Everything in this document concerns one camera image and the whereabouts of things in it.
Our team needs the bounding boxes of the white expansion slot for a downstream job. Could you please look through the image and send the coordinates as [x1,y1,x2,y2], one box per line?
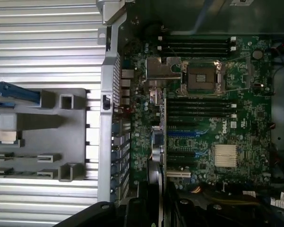
[166,169,192,178]

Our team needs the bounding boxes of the black expansion slot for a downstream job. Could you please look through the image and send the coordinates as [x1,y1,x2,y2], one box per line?
[167,160,196,167]
[167,151,201,159]

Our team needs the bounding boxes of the blue expansion slot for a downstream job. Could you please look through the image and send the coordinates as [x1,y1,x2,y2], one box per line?
[167,131,202,139]

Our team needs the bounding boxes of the black ram slot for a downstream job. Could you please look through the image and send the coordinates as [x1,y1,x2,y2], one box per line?
[167,113,238,120]
[157,35,237,42]
[164,41,231,47]
[167,98,230,105]
[167,108,231,115]
[167,103,238,110]
[157,45,237,52]
[165,51,230,57]

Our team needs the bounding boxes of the silver finned chipset heatsink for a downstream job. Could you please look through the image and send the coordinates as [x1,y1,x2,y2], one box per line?
[213,144,239,168]

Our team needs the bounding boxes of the grey metal pc case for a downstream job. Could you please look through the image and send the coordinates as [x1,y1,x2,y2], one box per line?
[94,0,284,227]

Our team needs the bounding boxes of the green dell motherboard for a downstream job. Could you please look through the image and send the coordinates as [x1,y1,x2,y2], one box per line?
[122,34,274,190]

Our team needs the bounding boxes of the grey plastic parts rack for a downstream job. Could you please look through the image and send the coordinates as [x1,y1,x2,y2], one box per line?
[0,87,91,183]

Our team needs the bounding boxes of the silver square cpu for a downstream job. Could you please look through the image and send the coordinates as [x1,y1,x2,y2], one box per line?
[0,131,18,144]

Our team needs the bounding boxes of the blue plastic part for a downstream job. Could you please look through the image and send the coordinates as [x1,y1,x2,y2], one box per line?
[0,79,42,105]

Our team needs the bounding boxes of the silver socket cover plate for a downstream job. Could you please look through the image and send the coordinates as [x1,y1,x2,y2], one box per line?
[145,56,182,83]

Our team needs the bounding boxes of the round coin cell battery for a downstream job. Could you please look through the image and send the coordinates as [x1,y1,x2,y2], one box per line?
[252,48,264,60]

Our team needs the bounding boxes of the yellow wire bundle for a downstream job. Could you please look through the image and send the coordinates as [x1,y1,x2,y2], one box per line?
[190,185,261,206]

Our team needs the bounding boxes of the white cable label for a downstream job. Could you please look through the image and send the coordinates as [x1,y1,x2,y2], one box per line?
[270,192,284,210]

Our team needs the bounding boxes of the thin wire locking lever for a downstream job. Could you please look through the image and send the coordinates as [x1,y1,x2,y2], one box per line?
[221,56,251,64]
[209,87,253,97]

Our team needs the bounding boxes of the cpu socket with metal frame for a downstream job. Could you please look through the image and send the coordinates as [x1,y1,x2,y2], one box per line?
[179,59,228,96]

